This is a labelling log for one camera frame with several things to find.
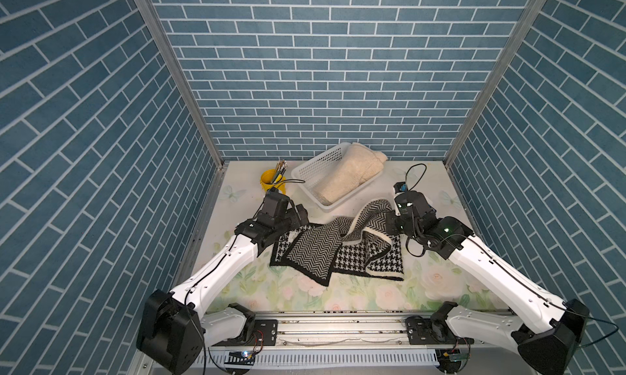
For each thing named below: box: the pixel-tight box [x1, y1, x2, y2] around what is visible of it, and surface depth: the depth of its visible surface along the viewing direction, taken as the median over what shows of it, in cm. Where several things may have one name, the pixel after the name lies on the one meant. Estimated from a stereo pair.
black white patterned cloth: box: [269, 199, 404, 286], surface depth 88 cm
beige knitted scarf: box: [314, 141, 389, 205], surface depth 106 cm
